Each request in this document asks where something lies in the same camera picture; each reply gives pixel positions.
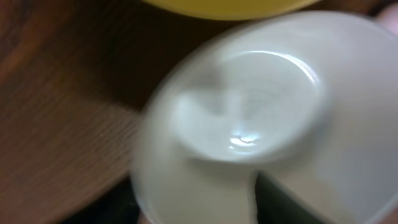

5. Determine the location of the yellow plastic bowl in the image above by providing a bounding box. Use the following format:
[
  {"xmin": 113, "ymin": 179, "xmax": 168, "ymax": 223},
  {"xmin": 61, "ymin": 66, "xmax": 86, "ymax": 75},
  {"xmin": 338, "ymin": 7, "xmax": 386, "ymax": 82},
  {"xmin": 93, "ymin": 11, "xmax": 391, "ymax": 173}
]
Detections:
[{"xmin": 144, "ymin": 0, "xmax": 318, "ymax": 21}]

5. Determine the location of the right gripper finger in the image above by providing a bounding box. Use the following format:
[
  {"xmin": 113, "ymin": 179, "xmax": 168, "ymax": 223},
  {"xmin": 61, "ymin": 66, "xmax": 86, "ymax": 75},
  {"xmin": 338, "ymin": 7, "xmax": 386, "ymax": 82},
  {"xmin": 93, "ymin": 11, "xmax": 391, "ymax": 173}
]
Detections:
[{"xmin": 254, "ymin": 172, "xmax": 323, "ymax": 224}]

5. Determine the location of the white plastic bowl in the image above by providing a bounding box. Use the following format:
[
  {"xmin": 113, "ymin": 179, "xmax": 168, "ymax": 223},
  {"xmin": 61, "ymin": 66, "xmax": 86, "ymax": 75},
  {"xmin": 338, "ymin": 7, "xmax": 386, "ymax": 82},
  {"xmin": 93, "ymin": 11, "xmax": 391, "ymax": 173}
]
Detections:
[{"xmin": 131, "ymin": 11, "xmax": 397, "ymax": 224}]

